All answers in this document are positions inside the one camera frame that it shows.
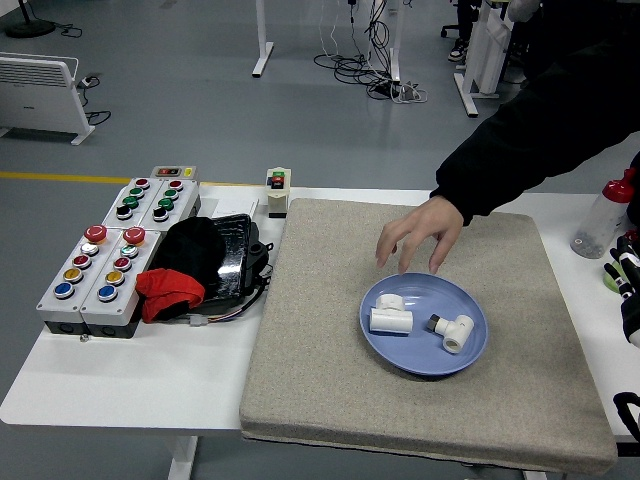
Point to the black round stand base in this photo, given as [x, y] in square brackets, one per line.
[30, 27]

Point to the black glossy foot pedal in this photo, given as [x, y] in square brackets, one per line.
[235, 260]

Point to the person's right forearm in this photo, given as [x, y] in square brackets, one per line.
[525, 145]

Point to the black office chair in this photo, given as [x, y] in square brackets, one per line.
[560, 30]

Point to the white paper sheet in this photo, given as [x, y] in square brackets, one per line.
[235, 207]

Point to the white desk with side panel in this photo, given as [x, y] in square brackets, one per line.
[487, 55]

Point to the grey green-button control box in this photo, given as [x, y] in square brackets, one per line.
[182, 200]
[117, 205]

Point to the blue plastic plate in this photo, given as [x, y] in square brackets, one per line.
[400, 355]

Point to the small grey switch box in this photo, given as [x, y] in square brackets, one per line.
[175, 172]

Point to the white table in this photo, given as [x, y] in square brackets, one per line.
[150, 380]

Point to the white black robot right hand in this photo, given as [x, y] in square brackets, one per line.
[631, 300]

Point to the black cloth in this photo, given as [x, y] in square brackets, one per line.
[190, 250]

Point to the clear squeeze bottle red cap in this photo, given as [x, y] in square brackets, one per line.
[597, 225]

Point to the red cloth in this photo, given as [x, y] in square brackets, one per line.
[170, 290]

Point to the person's right hand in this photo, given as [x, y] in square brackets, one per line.
[425, 220]

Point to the grey emergency stop button box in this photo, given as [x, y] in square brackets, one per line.
[125, 295]
[57, 302]

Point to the white pipe fitting metal end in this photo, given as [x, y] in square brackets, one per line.
[457, 330]

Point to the white standing desk frame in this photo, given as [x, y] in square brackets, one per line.
[262, 50]

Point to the seated person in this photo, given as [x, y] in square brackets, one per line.
[458, 50]

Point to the grey-brown fabric mat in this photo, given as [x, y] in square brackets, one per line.
[325, 350]

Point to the cream start-stop switch box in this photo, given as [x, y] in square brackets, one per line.
[278, 197]

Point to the white panel heater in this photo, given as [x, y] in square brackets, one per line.
[35, 100]

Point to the white tee pipe fitting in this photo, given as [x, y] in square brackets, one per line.
[390, 322]

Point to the green translucent roll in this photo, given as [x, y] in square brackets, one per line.
[611, 282]

